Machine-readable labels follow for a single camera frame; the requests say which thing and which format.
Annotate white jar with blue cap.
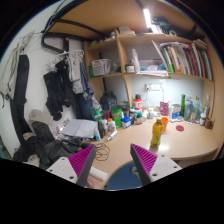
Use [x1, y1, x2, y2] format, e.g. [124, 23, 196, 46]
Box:
[121, 116, 132, 129]

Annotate orange plastic cup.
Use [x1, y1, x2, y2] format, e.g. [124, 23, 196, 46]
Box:
[161, 116, 170, 132]

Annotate brown mug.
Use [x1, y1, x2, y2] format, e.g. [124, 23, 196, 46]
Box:
[204, 116, 215, 130]

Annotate grey paper stack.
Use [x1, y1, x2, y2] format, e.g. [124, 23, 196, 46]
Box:
[60, 118, 99, 139]

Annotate white bottle with orange cap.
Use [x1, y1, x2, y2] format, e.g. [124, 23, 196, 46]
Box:
[107, 117, 117, 132]

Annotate brown jar with white lid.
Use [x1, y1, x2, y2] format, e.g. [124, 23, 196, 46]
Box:
[199, 112, 207, 126]

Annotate black container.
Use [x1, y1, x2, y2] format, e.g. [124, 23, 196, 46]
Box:
[99, 91, 118, 112]

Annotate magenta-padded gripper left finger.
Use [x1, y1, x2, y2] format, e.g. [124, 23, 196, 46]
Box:
[45, 144, 97, 188]

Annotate black hanging clothes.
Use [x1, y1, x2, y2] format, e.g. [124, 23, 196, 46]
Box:
[43, 59, 73, 122]

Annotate black metal frame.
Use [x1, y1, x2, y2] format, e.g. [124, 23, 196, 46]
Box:
[41, 18, 108, 54]

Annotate white and blue box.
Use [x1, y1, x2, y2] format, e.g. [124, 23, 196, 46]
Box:
[169, 103, 182, 120]

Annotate silver metal canister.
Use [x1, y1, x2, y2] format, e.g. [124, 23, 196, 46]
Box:
[105, 129, 119, 142]

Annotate black coiled cable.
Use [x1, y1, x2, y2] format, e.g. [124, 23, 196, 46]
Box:
[94, 142, 111, 162]

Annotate yellow drink bottle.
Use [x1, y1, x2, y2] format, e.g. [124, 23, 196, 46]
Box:
[150, 116, 165, 149]

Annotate ceiling tube light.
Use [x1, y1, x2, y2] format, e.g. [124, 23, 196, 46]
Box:
[142, 8, 153, 30]

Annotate black hanging trousers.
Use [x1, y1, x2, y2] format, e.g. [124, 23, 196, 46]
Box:
[9, 54, 33, 141]

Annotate green glass bottle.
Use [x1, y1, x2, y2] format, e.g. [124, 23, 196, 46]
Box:
[180, 94, 187, 118]

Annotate red and white canister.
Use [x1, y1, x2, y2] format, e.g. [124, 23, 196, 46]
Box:
[132, 94, 144, 113]

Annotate grey shaker bottle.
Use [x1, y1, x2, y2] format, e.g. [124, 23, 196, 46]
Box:
[184, 98, 194, 122]

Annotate green plastic jar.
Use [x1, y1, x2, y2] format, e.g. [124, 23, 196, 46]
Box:
[110, 107, 123, 121]

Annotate blue seat cushion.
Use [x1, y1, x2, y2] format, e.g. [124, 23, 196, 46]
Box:
[104, 160, 144, 191]

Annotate black bag pile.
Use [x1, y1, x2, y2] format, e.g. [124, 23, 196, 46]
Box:
[13, 121, 86, 169]

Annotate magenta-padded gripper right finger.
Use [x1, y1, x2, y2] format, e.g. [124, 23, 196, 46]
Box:
[129, 143, 183, 187]

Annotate dark blue hanging jacket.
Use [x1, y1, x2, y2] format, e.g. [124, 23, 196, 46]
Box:
[78, 61, 97, 120]

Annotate light grey hanging coat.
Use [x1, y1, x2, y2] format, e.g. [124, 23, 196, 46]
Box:
[0, 31, 35, 101]

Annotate magenta pouch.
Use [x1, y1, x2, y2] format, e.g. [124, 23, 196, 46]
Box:
[159, 101, 170, 117]

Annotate white wall socket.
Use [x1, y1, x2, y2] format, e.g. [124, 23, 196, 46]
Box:
[145, 83, 163, 93]

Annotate grey hanging garment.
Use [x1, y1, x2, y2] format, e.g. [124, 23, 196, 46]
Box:
[66, 49, 85, 95]

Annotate clear glass bottle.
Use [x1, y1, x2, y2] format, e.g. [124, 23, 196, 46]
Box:
[203, 94, 212, 118]

